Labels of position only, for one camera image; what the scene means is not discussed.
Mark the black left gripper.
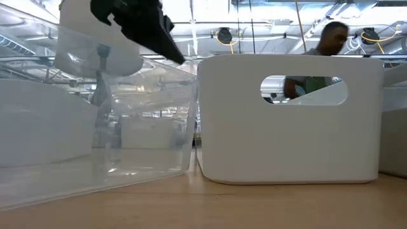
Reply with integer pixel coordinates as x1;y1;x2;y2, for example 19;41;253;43
90;0;186;65

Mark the clear plastic basket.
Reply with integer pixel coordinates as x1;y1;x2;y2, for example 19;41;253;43
0;25;198;211
120;114;191;149

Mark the white table lamp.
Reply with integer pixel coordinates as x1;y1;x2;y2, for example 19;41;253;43
53;0;144;149

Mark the white plastic basket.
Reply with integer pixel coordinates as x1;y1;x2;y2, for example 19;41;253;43
197;53;385;185

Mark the person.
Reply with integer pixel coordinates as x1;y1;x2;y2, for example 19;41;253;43
282;20;350;100

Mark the grey plastic basket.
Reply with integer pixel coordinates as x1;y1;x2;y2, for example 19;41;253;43
378;62;407;179

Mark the yellow hanging cable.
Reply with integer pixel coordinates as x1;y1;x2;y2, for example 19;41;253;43
294;0;308;55

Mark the white coiled cable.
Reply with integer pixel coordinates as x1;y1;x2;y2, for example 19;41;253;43
344;36;364;54

